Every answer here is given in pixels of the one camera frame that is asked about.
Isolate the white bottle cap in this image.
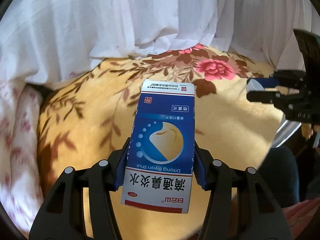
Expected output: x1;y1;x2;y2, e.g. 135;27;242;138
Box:
246;79;265;93

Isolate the person's right hand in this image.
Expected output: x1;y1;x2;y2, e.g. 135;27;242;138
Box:
302;123;320;140

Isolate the folded pink floral quilt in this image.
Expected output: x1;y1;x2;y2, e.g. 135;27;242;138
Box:
0;81;43;237

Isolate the white sheer floral curtain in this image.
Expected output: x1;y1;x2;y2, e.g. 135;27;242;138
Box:
1;0;319;88

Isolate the blue white medicine box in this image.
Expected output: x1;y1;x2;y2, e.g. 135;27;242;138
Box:
121;80;195;213

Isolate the yellow floral plush blanket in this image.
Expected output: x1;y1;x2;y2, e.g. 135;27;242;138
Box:
30;44;281;239

